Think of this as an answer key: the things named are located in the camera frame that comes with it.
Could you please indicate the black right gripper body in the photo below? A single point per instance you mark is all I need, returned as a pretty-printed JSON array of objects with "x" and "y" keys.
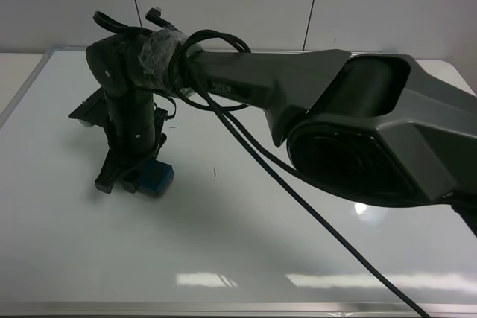
[{"x": 131, "y": 125}]

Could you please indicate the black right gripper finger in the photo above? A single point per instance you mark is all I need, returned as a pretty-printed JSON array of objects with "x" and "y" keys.
[
  {"x": 141, "y": 179},
  {"x": 113, "y": 167}
]

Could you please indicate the blue board eraser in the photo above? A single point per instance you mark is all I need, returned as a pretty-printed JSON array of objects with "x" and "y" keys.
[{"x": 164, "y": 175}]

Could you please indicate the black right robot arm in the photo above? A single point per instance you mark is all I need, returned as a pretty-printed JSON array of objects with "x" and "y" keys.
[{"x": 372, "y": 128}]

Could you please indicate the white aluminium-framed whiteboard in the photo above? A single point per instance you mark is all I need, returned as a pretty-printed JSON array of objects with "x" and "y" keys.
[{"x": 223, "y": 240}]

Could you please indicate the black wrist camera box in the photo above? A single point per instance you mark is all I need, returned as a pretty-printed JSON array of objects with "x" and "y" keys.
[{"x": 92, "y": 111}]

